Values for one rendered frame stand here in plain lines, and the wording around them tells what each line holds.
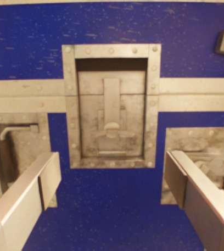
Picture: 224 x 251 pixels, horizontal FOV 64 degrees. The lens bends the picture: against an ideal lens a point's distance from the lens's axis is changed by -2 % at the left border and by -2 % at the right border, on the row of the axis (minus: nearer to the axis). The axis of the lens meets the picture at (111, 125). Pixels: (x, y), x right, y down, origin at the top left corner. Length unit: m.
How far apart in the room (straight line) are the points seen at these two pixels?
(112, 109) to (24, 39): 0.15
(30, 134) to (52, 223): 0.15
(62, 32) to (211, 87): 0.21
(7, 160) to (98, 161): 0.14
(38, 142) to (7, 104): 0.07
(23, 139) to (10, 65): 0.11
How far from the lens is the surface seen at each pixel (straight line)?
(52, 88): 0.26
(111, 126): 0.26
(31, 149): 0.31
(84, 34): 0.26
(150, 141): 0.27
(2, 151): 0.32
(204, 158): 0.31
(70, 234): 0.36
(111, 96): 0.26
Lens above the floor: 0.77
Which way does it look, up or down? level
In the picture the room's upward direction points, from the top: 89 degrees clockwise
